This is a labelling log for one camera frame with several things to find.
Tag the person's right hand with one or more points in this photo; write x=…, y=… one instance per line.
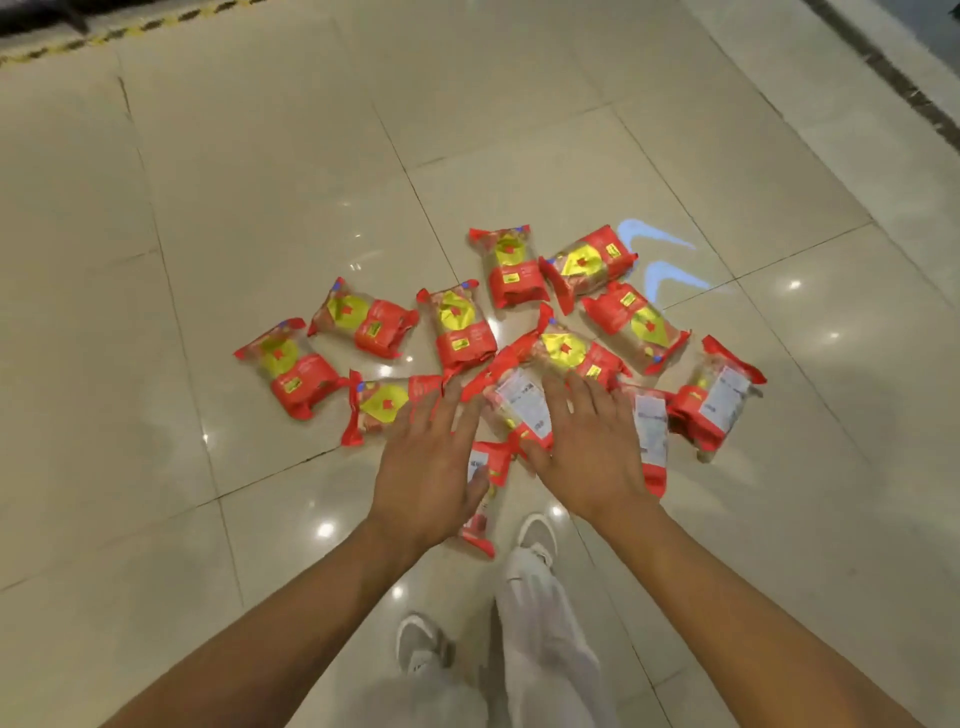
x=596, y=465

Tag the person's left hand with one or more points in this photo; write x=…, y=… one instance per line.
x=424, y=480

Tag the person's right little finger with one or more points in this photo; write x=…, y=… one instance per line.
x=631, y=431

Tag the person's left thumb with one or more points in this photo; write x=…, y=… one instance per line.
x=478, y=491

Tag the person's right thumb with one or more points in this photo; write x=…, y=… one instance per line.
x=534, y=454

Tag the person's right middle finger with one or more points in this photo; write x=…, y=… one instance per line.
x=586, y=401

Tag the person's left forearm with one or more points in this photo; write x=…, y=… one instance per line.
x=285, y=637

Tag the person's right forearm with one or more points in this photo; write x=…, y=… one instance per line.
x=742, y=630

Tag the grey white right shoe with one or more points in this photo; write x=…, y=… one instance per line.
x=538, y=534

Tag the grey white shoe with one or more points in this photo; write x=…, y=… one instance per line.
x=538, y=534
x=420, y=641

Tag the pile of red snack packets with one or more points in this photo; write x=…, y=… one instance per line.
x=461, y=341

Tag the grey white left shoe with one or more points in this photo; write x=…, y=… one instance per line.
x=420, y=641

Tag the white trousers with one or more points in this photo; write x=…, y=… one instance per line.
x=544, y=645

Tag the yellow black hazard tape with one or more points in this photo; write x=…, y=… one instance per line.
x=112, y=34

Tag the dark furniture base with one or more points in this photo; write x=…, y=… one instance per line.
x=45, y=11

